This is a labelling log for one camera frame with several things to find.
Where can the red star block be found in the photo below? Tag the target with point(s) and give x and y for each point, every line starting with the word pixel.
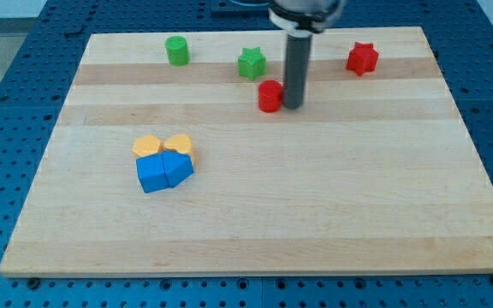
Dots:
pixel 362 58

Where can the yellow hexagon block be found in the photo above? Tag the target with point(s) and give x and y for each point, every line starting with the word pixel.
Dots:
pixel 147 145

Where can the green cylinder block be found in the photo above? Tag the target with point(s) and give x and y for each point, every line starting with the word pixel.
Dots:
pixel 177 50

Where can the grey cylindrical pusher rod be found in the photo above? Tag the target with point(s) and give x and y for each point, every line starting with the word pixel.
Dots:
pixel 296 65

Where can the wooden board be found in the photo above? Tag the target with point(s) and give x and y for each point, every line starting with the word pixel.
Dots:
pixel 373 175

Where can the blue cube block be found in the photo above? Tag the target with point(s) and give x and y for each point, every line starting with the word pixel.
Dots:
pixel 151 173

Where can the green star block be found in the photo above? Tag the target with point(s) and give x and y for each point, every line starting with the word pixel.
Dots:
pixel 252 63

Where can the blue pentagon block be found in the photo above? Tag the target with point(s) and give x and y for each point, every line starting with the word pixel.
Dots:
pixel 177 167

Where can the yellow heart block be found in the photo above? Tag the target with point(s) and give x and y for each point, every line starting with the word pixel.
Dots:
pixel 181 143

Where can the red cylinder block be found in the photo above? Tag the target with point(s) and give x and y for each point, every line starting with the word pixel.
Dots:
pixel 270 96

